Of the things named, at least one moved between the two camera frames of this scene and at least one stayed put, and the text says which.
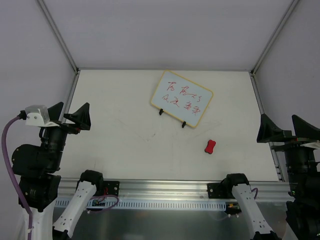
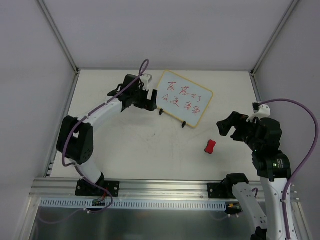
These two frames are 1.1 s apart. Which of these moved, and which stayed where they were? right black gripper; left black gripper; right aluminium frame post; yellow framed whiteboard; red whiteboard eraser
Moved: right black gripper; left black gripper
Stayed: yellow framed whiteboard; red whiteboard eraser; right aluminium frame post
